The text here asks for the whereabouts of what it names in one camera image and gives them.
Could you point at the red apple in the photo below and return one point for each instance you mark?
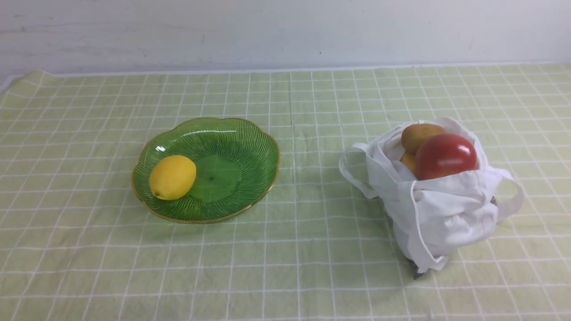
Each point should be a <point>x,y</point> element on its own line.
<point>444,155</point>

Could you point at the brown kiwi fruit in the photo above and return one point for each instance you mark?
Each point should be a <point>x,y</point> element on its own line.
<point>415,135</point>

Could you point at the white cloth bag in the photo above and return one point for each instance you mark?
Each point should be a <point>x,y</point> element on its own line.
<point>432,218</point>

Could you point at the green glass plate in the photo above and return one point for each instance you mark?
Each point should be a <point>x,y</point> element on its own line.
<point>237,165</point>

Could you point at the yellow lemon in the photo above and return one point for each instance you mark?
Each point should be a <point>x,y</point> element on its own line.
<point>172,177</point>

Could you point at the green checkered tablecloth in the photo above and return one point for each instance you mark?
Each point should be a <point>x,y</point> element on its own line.
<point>77,245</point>

